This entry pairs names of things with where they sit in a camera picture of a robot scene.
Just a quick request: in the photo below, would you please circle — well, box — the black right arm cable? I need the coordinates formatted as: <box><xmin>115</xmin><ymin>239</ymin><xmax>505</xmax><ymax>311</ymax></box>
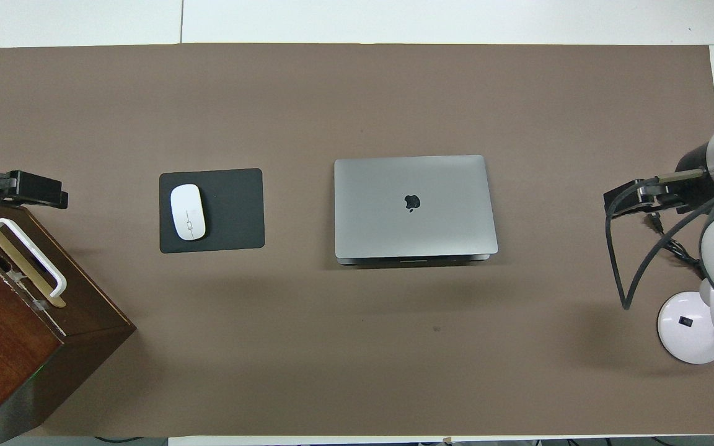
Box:
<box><xmin>605</xmin><ymin>168</ymin><xmax>714</xmax><ymax>310</ymax></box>

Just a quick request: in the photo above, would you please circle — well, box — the black lamp power cable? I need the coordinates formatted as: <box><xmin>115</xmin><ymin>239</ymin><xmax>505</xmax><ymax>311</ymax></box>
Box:
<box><xmin>642</xmin><ymin>211</ymin><xmax>714</xmax><ymax>348</ymax></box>

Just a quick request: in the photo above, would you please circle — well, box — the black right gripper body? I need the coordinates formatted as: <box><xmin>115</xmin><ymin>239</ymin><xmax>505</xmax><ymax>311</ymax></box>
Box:
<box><xmin>675</xmin><ymin>144</ymin><xmax>714</xmax><ymax>190</ymax></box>

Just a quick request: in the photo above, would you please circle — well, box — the grey laptop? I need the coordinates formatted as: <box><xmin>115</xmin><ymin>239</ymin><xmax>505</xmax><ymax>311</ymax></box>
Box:
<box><xmin>334</xmin><ymin>155</ymin><xmax>499</xmax><ymax>266</ymax></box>

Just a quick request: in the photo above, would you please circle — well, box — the brown table mat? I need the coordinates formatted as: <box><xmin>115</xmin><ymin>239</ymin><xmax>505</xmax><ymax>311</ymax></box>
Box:
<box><xmin>0</xmin><ymin>43</ymin><xmax>714</xmax><ymax>437</ymax></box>

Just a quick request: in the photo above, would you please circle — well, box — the brass handle plate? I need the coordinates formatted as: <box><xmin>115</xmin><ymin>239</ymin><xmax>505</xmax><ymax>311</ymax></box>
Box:
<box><xmin>0</xmin><ymin>218</ymin><xmax>66</xmax><ymax>308</ymax></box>

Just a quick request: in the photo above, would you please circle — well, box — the white desk lamp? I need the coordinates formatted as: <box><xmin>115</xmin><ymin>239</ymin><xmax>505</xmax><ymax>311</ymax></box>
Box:
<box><xmin>657</xmin><ymin>278</ymin><xmax>714</xmax><ymax>365</ymax></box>

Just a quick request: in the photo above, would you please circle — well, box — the black mouse pad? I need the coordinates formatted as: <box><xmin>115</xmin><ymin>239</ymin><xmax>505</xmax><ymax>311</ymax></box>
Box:
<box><xmin>159</xmin><ymin>168</ymin><xmax>265</xmax><ymax>254</ymax></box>

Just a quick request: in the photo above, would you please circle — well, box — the white computer mouse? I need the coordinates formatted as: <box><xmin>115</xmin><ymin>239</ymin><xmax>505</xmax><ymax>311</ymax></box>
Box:
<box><xmin>170</xmin><ymin>184</ymin><xmax>207</xmax><ymax>242</ymax></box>

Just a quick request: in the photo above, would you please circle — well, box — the white box handle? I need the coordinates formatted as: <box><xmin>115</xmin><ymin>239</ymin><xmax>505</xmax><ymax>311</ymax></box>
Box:
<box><xmin>0</xmin><ymin>217</ymin><xmax>68</xmax><ymax>299</ymax></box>

